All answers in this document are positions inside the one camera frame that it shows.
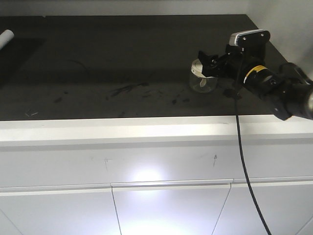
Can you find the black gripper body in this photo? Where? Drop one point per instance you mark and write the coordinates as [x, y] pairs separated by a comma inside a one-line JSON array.
[[240, 63]]

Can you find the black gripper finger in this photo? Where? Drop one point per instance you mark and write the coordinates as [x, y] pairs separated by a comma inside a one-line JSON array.
[[208, 59], [213, 68]]

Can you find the glass jar with white lid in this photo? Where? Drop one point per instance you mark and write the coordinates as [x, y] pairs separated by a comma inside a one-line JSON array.
[[198, 82]]

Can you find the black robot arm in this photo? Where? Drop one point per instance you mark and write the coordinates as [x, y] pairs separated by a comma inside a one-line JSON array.
[[287, 93]]

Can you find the white paper roll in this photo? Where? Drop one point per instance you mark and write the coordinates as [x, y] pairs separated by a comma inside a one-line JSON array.
[[6, 37]]

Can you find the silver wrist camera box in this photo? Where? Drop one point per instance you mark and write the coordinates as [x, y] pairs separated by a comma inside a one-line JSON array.
[[252, 41]]

